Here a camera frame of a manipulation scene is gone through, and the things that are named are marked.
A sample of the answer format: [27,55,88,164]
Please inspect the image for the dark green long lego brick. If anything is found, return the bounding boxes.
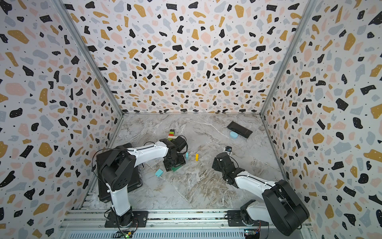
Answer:
[172,166,182,172]

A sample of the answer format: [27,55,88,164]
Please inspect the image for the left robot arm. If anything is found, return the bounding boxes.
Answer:
[95,135,188,227]

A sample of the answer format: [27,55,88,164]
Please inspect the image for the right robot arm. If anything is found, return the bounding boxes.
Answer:
[212,152,310,236]

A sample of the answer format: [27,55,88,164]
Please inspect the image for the light blue round object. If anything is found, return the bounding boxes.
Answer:
[230,131,239,139]

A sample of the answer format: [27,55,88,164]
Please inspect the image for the black flat pouch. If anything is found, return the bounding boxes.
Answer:
[227,121,253,138]

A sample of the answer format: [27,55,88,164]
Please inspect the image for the black case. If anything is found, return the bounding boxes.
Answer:
[96,143,143,203]

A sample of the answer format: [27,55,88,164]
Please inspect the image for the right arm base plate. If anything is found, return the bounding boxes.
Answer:
[224,210,269,227]

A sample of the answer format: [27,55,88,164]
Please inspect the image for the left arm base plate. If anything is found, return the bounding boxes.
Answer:
[104,210,149,229]

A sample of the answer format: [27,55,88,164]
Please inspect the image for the aluminium front rail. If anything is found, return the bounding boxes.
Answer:
[57,209,286,239]

